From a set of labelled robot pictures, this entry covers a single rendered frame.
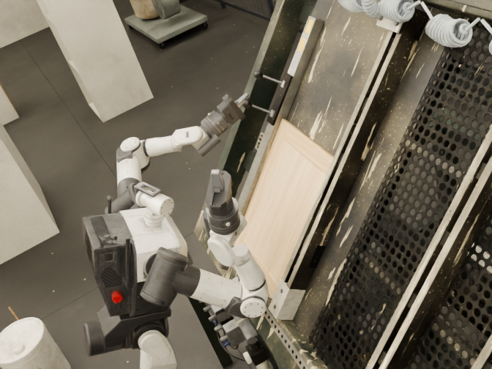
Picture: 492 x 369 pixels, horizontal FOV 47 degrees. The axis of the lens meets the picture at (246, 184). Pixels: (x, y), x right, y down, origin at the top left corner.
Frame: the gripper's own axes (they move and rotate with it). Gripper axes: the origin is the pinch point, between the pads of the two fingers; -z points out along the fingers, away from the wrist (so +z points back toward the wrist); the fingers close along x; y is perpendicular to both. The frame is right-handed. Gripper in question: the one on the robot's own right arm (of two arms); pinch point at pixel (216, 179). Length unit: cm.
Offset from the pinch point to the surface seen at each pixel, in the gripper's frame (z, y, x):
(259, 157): 53, 2, 60
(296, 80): 28, 16, 76
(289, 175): 48, 14, 46
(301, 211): 50, 19, 30
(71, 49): 194, -213, 334
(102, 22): 181, -186, 358
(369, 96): 5, 40, 39
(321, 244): 47, 27, 15
